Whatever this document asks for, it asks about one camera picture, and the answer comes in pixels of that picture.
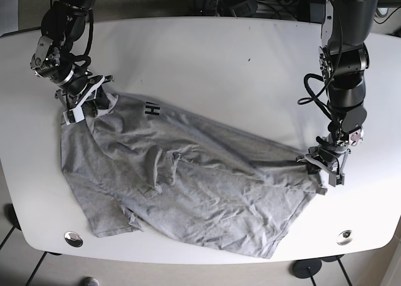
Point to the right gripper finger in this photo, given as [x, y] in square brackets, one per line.
[101, 102]

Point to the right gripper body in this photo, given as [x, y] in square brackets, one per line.
[77, 85]

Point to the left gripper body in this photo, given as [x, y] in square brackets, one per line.
[331, 155]

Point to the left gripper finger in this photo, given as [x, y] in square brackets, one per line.
[312, 169]
[321, 189]

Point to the grey printed T-shirt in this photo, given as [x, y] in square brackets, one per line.
[193, 180]

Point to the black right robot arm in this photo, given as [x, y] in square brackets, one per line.
[70, 24]

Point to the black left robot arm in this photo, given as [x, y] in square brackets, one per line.
[340, 90]

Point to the right silver table grommet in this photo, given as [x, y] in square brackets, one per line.
[345, 237]

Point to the silver table grommet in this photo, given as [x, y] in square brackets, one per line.
[73, 239]
[345, 237]

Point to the black round stand base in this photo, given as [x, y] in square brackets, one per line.
[306, 268]

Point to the left silver table grommet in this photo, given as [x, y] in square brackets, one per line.
[73, 239]

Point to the left grey shoe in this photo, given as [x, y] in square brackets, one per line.
[90, 281]

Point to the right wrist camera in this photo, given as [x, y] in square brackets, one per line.
[74, 115]

